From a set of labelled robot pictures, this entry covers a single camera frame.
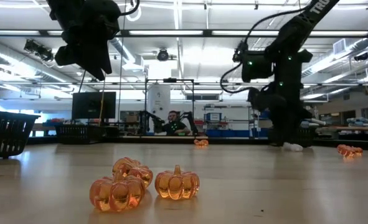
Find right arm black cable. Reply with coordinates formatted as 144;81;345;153
220;7;309;94

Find blue and white box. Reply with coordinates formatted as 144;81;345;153
204;112;222;123

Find grey material rolls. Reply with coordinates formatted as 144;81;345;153
346;117;368;128
301;117;327;129

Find black overhead mounted device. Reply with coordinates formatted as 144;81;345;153
24;39;54;62

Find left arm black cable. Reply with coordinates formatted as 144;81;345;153
120;0;141;17

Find wooden workbench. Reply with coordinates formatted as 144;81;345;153
31;123;57;138

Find black computer monitor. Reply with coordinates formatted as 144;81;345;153
71;91;117;121

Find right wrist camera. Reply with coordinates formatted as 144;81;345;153
247;86;270;112

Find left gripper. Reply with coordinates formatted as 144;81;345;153
46;0;122;81

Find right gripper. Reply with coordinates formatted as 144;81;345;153
267;90;312;147

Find black rig frame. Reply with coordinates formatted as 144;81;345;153
144;78;196;138

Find round black camera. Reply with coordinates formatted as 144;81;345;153
156;48;170;62

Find black hanging cable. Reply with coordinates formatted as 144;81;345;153
77;70;87;94

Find white pillar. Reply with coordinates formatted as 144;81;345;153
147;84;171;125

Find black plastic mesh basket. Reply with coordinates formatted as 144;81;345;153
268;126;317;148
0;110;40;160
54;124;105;145

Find person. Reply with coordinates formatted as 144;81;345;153
161;110;191;137

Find small white plastic ghost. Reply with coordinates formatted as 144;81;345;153
282;142;304;152

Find ceiling light strip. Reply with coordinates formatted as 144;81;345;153
309;30;368;37
128;29;205;36

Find blue storage bins row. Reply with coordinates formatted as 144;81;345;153
205;129;268;139

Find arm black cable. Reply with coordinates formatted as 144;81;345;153
120;0;141;17
220;7;309;94

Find white hanging ring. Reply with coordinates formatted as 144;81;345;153
126;2;142;22

